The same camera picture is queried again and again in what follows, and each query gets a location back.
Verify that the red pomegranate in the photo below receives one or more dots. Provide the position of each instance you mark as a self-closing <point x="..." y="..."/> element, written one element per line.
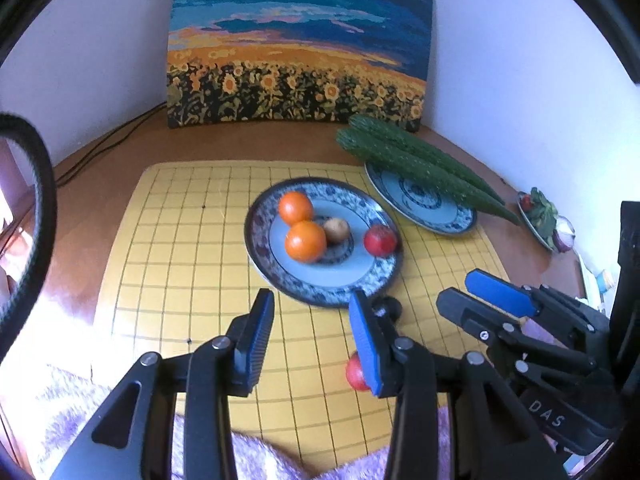
<point x="354" y="373"/>

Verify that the blue white plate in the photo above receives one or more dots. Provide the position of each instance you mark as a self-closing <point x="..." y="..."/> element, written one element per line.
<point x="329" y="281"/>
<point x="425" y="207"/>

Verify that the right blue white plate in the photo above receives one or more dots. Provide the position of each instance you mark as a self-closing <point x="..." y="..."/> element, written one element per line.
<point x="425" y="207"/>

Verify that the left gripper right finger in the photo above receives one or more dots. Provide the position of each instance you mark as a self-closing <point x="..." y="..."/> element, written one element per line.
<point x="491" y="434"/>

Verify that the sunflower field painting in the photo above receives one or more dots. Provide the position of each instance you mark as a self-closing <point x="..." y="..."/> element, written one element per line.
<point x="305" y="60"/>

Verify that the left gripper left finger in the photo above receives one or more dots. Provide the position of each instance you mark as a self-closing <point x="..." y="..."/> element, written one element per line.
<point x="130" y="434"/>

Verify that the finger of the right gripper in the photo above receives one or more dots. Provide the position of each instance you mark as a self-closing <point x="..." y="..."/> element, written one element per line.
<point x="520" y="297"/>
<point x="514" y="354"/>

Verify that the brown kiwi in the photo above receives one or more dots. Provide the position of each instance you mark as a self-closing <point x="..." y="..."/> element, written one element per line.
<point x="337" y="230"/>

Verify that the red apple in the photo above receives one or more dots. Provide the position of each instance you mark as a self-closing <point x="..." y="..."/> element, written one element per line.
<point x="380" y="241"/>

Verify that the salad dish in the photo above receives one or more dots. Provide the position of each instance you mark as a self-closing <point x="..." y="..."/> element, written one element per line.
<point x="553" y="231"/>

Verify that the purple fluffy towel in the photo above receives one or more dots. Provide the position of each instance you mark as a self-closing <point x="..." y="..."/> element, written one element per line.
<point x="57" y="405"/>

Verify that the dark plum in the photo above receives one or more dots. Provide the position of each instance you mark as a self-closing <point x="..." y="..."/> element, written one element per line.
<point x="387" y="307"/>

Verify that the rear green bitter gourd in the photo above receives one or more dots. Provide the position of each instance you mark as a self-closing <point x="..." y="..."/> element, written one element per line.
<point x="409" y="143"/>

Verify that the green bitter gourd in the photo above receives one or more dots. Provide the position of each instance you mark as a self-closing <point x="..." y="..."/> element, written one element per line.
<point x="368" y="149"/>
<point x="409" y="143"/>

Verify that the front green bitter gourd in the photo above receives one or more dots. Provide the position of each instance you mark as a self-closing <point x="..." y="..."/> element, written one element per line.
<point x="368" y="149"/>

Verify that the small orange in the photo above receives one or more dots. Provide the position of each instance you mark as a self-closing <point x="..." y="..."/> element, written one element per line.
<point x="295" y="207"/>

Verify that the large orange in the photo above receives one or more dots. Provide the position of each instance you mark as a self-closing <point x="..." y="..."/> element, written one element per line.
<point x="305" y="242"/>

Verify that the left blue white plate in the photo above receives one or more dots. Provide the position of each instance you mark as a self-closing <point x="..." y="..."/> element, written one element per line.
<point x="329" y="281"/>

